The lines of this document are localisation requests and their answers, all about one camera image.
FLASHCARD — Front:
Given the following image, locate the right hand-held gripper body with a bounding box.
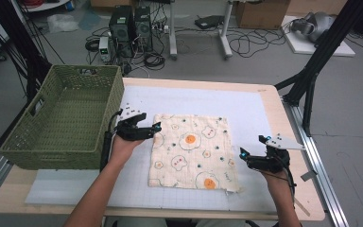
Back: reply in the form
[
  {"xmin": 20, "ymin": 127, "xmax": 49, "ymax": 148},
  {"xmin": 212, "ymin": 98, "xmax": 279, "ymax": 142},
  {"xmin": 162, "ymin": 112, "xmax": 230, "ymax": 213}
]
[{"xmin": 245, "ymin": 133, "xmax": 306, "ymax": 174}]

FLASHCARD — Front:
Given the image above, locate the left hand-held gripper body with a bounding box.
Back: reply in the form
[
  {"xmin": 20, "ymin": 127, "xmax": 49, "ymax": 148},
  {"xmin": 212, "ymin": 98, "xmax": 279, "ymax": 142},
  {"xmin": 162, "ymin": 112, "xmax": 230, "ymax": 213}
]
[{"xmin": 113, "ymin": 102, "xmax": 155, "ymax": 142}]

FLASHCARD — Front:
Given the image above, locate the cream egg-print cloth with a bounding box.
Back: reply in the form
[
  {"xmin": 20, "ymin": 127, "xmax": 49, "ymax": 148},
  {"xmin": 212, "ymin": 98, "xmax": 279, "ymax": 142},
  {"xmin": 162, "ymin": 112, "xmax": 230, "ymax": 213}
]
[{"xmin": 147, "ymin": 113, "xmax": 241, "ymax": 194}]

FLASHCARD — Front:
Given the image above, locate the green woven basket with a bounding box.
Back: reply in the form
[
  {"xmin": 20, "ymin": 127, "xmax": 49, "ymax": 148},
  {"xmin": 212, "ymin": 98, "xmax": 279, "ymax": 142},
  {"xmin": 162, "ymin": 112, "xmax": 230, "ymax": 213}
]
[{"xmin": 0, "ymin": 64, "xmax": 126, "ymax": 171}]

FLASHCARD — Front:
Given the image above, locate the person's left hand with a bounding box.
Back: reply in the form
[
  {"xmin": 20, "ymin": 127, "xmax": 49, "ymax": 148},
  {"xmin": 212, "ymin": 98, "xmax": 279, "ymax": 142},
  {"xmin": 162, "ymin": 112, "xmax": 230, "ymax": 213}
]
[{"xmin": 109, "ymin": 134, "xmax": 146, "ymax": 170}]

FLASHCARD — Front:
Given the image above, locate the person's right hand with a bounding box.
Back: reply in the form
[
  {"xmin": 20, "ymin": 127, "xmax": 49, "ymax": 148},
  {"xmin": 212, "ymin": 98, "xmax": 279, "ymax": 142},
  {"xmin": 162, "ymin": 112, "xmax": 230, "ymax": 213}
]
[{"xmin": 259, "ymin": 169, "xmax": 293, "ymax": 194}]

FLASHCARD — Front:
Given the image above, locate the white grid mat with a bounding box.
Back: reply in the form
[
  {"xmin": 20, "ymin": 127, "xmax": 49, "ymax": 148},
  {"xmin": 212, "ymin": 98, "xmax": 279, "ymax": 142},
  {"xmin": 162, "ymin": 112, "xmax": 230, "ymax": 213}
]
[{"xmin": 25, "ymin": 84, "xmax": 280, "ymax": 213}]

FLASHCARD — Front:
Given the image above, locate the grey tape piece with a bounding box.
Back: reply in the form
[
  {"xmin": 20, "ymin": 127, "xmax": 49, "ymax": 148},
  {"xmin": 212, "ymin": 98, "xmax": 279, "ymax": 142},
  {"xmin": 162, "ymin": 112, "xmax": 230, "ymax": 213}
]
[{"xmin": 300, "ymin": 169, "xmax": 319, "ymax": 183}]

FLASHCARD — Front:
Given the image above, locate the thin grey strip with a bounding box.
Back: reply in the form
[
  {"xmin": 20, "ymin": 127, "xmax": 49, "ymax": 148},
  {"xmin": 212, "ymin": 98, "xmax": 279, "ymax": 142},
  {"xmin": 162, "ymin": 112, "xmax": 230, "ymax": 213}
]
[{"xmin": 294, "ymin": 198, "xmax": 312, "ymax": 218}]

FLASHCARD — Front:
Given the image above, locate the white power supply unit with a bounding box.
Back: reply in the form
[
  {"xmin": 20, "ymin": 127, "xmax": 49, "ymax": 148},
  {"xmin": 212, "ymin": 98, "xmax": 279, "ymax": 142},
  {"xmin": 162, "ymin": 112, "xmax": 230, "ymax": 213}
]
[{"xmin": 98, "ymin": 36, "xmax": 112, "ymax": 62}]

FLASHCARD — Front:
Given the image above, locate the slim black computer tower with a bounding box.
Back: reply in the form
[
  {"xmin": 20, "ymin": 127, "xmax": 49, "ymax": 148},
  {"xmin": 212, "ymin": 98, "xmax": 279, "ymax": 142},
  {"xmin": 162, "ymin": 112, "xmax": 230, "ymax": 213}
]
[{"xmin": 134, "ymin": 6, "xmax": 154, "ymax": 53}]

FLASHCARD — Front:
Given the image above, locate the large black computer tower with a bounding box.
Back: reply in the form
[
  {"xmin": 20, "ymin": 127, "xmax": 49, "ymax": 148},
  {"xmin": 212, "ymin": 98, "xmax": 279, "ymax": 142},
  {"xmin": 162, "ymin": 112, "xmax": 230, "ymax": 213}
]
[{"xmin": 109, "ymin": 5, "xmax": 136, "ymax": 59}]

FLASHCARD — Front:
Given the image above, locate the white desk leg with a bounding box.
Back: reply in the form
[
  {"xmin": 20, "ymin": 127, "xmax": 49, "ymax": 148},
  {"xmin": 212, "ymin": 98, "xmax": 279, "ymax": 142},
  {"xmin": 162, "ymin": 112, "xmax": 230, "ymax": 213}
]
[
  {"xmin": 168, "ymin": 0, "xmax": 179, "ymax": 61},
  {"xmin": 218, "ymin": 0, "xmax": 234, "ymax": 60}
]

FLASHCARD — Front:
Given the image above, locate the white floor board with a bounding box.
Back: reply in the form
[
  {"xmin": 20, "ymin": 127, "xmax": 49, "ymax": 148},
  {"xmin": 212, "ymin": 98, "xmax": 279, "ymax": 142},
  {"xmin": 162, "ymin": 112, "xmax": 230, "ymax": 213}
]
[{"xmin": 280, "ymin": 15, "xmax": 356, "ymax": 58}]

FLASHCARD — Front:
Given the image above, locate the black metal stand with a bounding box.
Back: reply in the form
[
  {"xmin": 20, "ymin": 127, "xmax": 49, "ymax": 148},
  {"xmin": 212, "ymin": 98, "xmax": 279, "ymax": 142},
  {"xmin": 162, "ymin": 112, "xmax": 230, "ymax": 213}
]
[{"xmin": 273, "ymin": 0, "xmax": 363, "ymax": 138}]

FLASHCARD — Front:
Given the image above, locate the black flat case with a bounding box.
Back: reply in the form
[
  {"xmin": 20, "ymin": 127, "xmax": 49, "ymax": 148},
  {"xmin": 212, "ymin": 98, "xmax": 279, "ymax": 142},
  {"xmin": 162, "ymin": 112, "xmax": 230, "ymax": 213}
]
[{"xmin": 194, "ymin": 14, "xmax": 227, "ymax": 30}]

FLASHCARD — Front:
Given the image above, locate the clear plastic bag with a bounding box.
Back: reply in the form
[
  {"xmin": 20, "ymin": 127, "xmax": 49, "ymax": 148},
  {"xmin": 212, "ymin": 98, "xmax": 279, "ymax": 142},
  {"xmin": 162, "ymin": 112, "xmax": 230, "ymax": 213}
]
[{"xmin": 46, "ymin": 12, "xmax": 80, "ymax": 34}]

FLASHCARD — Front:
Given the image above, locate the large brown cardboard box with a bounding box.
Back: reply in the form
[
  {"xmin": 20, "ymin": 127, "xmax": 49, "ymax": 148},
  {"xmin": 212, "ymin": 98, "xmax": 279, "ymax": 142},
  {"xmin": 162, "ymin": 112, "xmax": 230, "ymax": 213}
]
[{"xmin": 234, "ymin": 0, "xmax": 291, "ymax": 30}]

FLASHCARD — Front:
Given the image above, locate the grey headset device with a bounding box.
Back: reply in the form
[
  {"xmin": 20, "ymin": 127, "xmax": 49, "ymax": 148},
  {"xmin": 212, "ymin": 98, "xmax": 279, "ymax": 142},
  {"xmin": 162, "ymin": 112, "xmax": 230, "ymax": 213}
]
[{"xmin": 290, "ymin": 11, "xmax": 337, "ymax": 44}]

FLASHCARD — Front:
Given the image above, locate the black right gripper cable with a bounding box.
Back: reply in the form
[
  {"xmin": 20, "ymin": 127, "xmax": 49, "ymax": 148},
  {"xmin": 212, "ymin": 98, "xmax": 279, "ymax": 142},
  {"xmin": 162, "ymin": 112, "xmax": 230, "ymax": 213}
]
[{"xmin": 277, "ymin": 155, "xmax": 298, "ymax": 210}]

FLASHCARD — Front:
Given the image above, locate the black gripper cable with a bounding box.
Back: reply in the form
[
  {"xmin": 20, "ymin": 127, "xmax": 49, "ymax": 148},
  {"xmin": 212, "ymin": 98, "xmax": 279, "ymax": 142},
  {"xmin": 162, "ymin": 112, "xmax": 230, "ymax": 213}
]
[
  {"xmin": 99, "ymin": 108, "xmax": 124, "ymax": 173},
  {"xmin": 277, "ymin": 155, "xmax": 298, "ymax": 210}
]

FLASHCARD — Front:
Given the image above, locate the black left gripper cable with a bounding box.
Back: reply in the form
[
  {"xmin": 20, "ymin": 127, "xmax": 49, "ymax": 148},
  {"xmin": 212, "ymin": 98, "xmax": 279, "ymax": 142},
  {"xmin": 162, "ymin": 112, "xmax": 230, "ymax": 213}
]
[{"xmin": 99, "ymin": 108, "xmax": 124, "ymax": 173}]

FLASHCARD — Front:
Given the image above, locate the aluminium rail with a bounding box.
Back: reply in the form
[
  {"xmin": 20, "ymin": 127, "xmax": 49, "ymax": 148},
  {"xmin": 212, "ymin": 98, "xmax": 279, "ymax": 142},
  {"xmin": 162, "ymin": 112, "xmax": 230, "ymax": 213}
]
[{"xmin": 283, "ymin": 100, "xmax": 350, "ymax": 227}]

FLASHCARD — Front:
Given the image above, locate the coiled black cable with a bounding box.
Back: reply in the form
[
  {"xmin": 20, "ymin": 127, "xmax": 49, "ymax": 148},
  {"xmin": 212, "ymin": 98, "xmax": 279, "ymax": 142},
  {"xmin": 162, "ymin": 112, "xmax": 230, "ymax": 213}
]
[{"xmin": 143, "ymin": 51, "xmax": 166, "ymax": 71}]

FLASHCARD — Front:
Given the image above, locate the tangle of black floor cables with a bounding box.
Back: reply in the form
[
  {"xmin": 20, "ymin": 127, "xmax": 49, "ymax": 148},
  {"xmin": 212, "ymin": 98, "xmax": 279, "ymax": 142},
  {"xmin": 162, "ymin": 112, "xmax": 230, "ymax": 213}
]
[{"xmin": 226, "ymin": 27, "xmax": 287, "ymax": 60}]

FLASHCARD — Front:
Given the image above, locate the black stand with cables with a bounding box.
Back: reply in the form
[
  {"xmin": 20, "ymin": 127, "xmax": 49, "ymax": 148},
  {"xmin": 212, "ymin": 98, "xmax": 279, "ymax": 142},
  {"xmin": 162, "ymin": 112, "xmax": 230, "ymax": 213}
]
[{"xmin": 0, "ymin": 0, "xmax": 54, "ymax": 105}]

